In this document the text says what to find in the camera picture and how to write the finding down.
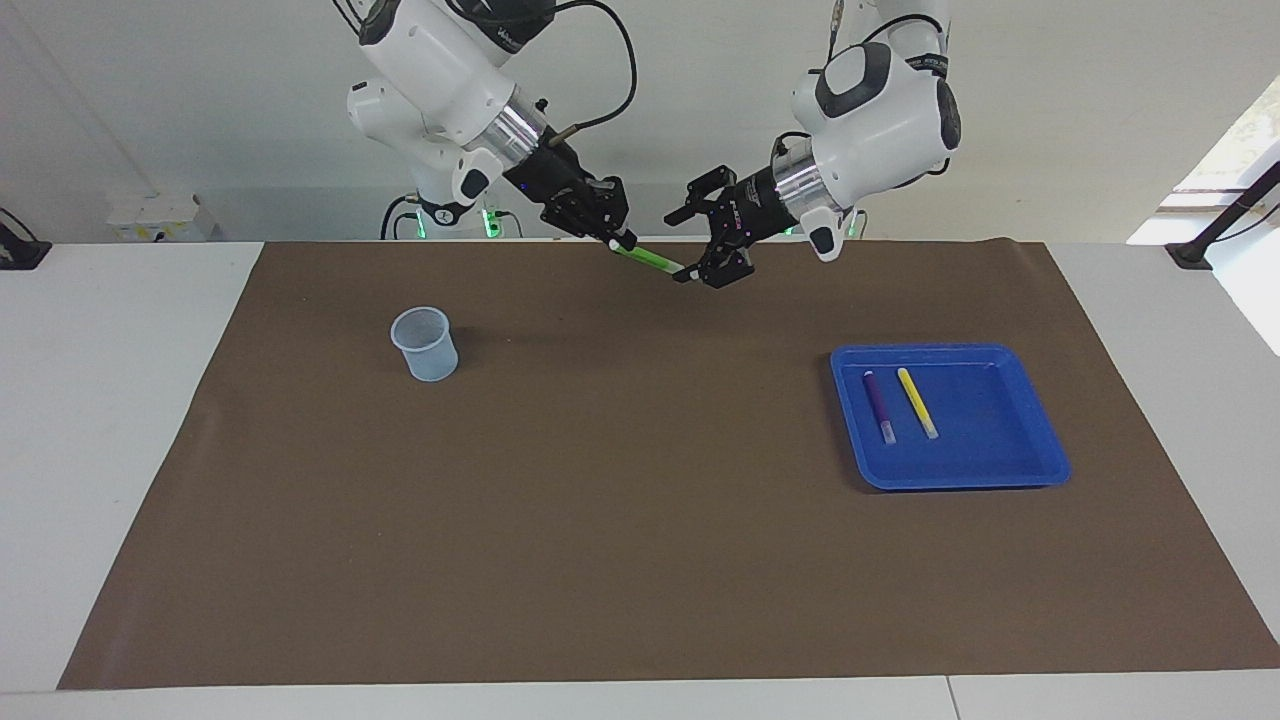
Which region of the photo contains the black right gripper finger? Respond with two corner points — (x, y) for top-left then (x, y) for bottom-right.
(590, 175), (632, 234)
(560, 205), (639, 253)

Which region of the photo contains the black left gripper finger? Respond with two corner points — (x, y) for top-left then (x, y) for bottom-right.
(663, 165), (740, 228)
(671, 235), (758, 292)

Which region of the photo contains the green marker pen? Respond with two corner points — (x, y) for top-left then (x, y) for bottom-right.
(607, 237), (687, 277)

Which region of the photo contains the purple marker pen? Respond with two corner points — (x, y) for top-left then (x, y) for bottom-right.
(862, 370), (898, 447)

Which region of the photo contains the yellow marker pen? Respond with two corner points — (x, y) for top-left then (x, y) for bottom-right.
(895, 366), (941, 441)

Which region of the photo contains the translucent plastic cup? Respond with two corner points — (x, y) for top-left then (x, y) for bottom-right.
(389, 305), (461, 384)

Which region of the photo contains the brown table mat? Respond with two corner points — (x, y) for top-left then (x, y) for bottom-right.
(56, 239), (1280, 692)

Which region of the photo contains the blue plastic tray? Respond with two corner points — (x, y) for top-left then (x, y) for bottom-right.
(829, 342), (1074, 493)

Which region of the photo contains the white power strip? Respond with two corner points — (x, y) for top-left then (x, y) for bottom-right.
(106, 194), (217, 244)

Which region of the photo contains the black clamp with rod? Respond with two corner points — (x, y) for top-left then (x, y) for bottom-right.
(1164, 158), (1280, 270)

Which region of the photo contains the bright window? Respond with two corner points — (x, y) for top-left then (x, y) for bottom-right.
(1127, 75), (1280, 358)

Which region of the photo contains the black table clamp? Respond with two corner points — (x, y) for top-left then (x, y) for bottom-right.
(0, 206), (54, 272)

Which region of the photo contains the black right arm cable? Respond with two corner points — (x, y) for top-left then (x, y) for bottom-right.
(440, 0), (640, 138)

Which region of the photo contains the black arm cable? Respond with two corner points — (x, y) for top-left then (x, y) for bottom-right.
(440, 0), (640, 138)
(826, 0), (951, 71)

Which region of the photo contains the black right base cable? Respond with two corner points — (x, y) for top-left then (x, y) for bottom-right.
(379, 193), (421, 242)

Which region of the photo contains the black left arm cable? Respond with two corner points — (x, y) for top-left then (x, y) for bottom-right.
(826, 0), (951, 71)

